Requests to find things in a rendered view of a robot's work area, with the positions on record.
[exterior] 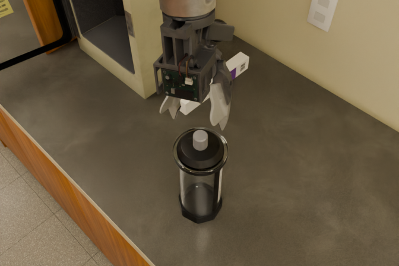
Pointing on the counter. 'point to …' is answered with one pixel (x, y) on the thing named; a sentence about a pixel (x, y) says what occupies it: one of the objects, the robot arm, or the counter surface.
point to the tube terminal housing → (149, 85)
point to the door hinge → (66, 3)
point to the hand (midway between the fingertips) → (199, 116)
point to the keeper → (129, 24)
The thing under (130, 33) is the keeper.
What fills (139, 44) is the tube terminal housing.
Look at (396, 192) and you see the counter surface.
